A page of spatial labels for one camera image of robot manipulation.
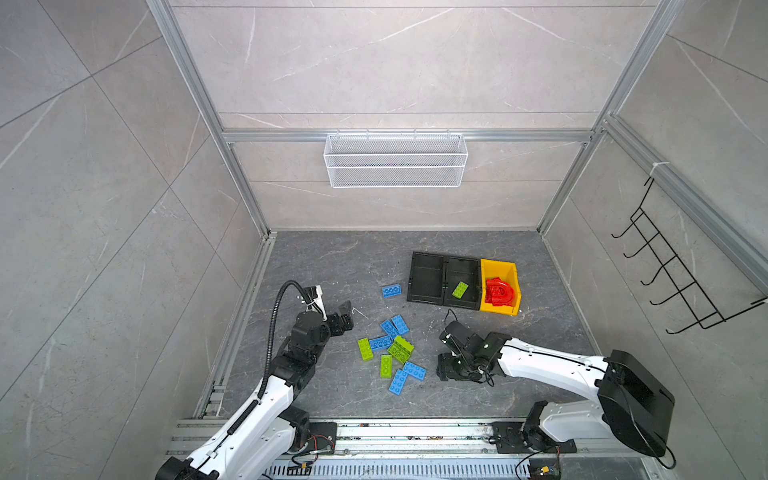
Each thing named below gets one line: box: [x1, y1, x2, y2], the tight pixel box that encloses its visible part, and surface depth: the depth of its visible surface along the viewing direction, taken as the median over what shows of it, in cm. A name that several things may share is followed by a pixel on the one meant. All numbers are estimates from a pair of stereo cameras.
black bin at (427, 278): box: [407, 251, 445, 305], surface depth 107 cm
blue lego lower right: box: [403, 361, 427, 381], surface depth 85 cm
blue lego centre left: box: [380, 320, 399, 341], surface depth 94 cm
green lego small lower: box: [380, 354, 393, 379], surface depth 87 cm
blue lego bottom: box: [389, 368, 409, 396], surface depth 83 cm
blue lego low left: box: [370, 336, 392, 351], surface depth 90 cm
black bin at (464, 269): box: [443, 255, 481, 311], surface depth 103 cm
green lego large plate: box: [452, 281, 469, 299], surface depth 103 cm
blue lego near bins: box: [382, 284, 403, 298], surface depth 103 cm
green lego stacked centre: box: [388, 335, 415, 365], surface depth 89 cm
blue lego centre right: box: [391, 314, 410, 335], surface depth 94 cm
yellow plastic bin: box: [479, 258, 522, 317], surface depth 98 cm
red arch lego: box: [485, 277, 515, 307], surface depth 97 cm
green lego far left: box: [357, 337, 374, 361], surface depth 89 cm
